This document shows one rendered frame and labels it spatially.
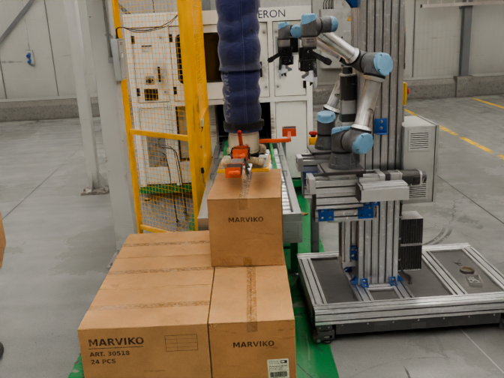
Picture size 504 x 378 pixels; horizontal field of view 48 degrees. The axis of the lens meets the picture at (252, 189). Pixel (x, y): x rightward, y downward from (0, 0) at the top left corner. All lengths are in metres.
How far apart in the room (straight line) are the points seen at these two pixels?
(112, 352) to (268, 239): 1.00
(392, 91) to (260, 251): 1.18
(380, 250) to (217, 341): 1.35
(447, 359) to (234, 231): 1.38
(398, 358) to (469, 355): 0.39
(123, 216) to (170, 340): 2.07
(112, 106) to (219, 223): 1.66
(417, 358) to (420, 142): 1.22
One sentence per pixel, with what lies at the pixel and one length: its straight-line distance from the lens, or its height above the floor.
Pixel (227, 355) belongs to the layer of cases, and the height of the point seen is 0.37.
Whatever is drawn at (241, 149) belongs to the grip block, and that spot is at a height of 1.21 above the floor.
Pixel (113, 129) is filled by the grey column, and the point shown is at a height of 1.11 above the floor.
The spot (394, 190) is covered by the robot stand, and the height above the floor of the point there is 0.94.
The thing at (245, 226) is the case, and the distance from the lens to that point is 3.09.
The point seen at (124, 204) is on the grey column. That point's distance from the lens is 4.59.
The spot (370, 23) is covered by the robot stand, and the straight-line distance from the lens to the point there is 3.30.
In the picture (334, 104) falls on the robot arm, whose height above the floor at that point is 1.30.
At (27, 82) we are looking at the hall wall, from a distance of 13.11.
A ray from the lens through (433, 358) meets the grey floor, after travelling 3.45.
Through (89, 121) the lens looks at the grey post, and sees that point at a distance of 6.71.
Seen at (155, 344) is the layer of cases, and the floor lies 0.45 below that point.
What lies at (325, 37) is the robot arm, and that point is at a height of 1.75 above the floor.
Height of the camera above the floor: 1.86
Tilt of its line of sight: 17 degrees down
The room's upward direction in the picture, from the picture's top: 3 degrees counter-clockwise
